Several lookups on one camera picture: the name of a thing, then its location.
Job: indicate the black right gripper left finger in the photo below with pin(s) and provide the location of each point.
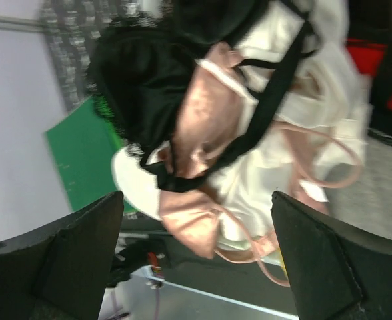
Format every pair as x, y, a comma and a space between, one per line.
61, 270

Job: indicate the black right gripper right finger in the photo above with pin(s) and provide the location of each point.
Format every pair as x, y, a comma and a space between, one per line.
335, 270

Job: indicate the black lace bra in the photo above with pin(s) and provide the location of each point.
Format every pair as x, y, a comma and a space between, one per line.
139, 74

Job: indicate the white bra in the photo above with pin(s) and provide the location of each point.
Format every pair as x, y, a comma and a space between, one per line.
265, 44

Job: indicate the pink satin bra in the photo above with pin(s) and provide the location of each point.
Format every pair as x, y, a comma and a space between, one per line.
314, 143

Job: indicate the green binder folder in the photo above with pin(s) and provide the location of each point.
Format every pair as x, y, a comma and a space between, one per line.
82, 146

